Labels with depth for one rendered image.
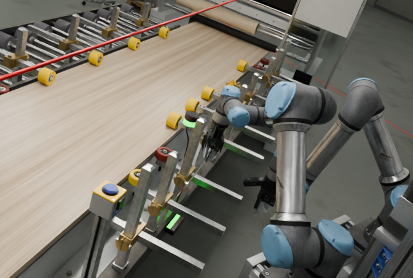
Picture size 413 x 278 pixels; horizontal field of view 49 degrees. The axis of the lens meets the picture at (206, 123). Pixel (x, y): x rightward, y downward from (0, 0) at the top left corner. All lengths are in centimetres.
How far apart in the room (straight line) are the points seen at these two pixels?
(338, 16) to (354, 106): 239
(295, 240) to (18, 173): 105
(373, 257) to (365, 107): 50
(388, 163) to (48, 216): 126
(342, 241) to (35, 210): 100
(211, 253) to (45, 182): 154
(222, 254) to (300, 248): 180
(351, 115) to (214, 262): 165
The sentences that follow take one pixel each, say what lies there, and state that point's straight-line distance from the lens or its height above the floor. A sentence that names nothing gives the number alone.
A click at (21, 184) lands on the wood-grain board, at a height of 90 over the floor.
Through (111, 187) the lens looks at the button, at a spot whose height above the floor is 123.
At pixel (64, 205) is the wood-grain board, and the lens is 172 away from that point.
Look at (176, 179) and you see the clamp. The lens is 206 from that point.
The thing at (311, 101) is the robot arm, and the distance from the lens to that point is 138.
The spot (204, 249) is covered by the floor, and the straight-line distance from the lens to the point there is 308.
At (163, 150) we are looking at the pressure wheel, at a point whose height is 90.
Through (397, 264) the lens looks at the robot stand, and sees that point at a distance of 150.
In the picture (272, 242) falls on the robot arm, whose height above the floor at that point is 122.
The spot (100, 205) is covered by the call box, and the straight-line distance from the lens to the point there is 129.
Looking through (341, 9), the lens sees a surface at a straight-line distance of 401.
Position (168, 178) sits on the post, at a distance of 180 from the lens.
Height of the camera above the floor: 201
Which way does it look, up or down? 26 degrees down
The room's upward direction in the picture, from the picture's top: 19 degrees clockwise
